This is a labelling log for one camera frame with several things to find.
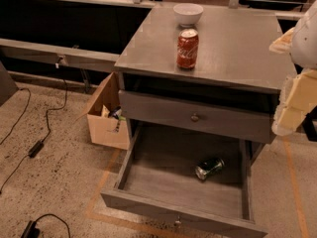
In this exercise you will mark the brown cardboard box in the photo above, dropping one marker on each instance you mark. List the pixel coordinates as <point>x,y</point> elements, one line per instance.
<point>105,130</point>

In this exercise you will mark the black power adapter with cable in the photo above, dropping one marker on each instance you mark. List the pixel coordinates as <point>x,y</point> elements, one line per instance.
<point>39,144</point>

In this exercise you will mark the red cola can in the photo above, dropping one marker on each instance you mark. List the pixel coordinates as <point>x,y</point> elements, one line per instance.
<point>187,48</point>

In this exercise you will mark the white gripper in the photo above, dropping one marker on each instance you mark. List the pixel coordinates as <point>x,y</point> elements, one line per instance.
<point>306,40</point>

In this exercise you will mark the grey metal rail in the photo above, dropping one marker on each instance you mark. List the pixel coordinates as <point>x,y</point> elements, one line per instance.
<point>55,55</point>

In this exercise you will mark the open grey middle drawer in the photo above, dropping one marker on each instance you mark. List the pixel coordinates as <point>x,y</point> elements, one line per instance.
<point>157,179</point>

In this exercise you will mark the green soda can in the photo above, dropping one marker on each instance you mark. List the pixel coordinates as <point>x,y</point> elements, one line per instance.
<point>209,168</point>

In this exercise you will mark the items inside cardboard box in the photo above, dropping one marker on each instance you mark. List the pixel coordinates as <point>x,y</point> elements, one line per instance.
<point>116,114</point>

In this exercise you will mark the closed grey top drawer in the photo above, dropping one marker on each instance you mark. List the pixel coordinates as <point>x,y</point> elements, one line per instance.
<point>201,117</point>

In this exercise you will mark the white ceramic bowl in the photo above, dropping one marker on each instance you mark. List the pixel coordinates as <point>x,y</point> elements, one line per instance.
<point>187,14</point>

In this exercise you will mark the black device with cable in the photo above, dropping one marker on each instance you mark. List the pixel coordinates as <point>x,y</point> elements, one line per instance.
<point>32,231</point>

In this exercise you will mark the grey wooden drawer cabinet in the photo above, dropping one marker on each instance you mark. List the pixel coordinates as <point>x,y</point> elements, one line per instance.
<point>234,67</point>

